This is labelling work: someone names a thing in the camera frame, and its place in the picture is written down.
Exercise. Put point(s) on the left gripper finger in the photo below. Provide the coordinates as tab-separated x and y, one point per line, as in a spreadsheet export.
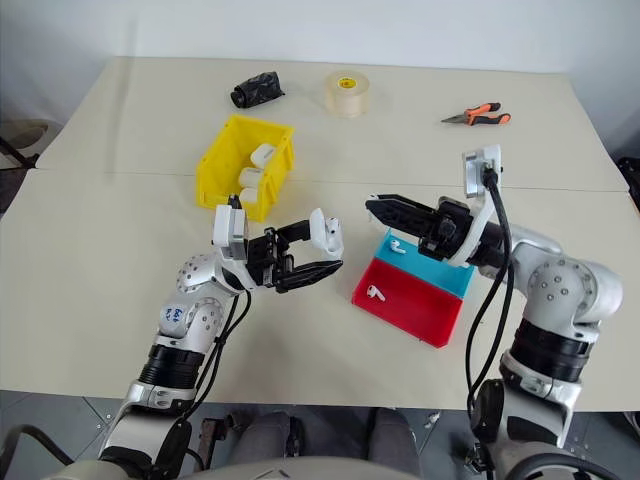
297	231
310	275

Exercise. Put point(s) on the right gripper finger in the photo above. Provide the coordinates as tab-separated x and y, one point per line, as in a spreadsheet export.
400	222
405	204

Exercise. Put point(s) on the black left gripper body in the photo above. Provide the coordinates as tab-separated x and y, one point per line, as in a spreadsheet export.
265	260

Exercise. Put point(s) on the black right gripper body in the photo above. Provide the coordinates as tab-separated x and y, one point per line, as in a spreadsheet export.
445	230

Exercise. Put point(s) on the white earbud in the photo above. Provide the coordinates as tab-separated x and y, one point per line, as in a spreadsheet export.
331	227
396	246
375	294

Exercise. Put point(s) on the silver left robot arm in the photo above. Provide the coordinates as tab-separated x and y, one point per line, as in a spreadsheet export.
200	320

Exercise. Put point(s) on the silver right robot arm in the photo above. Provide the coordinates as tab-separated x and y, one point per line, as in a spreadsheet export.
565	290

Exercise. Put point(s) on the yellow plastic bin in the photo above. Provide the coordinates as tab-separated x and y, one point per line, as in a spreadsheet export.
220	165

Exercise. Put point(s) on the teal plastic tray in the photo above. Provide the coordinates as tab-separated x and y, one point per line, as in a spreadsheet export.
442	277

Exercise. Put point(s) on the red plastic tray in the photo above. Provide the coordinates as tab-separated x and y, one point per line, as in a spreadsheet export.
410	310

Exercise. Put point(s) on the clear packing tape roll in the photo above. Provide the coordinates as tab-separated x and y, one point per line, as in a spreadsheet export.
346	95

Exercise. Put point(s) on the black plastic bag roll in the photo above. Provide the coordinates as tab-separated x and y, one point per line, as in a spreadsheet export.
257	90

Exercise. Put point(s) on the grey rounded shape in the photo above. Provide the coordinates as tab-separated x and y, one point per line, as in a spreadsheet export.
265	435
392	435

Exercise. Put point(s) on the black object at table side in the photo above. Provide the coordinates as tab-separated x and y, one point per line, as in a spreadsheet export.
631	182

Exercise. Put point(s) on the silver robot torso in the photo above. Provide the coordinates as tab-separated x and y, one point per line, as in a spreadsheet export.
280	472

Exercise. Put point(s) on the black chair base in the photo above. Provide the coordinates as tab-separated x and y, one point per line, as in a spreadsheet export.
22	140

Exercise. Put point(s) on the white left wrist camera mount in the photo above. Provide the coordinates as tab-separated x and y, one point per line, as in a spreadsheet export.
230	230

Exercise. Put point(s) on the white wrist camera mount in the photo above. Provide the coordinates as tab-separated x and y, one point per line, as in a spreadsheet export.
480	170
230	230

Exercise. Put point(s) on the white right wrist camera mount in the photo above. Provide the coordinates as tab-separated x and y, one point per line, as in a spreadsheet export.
480	170

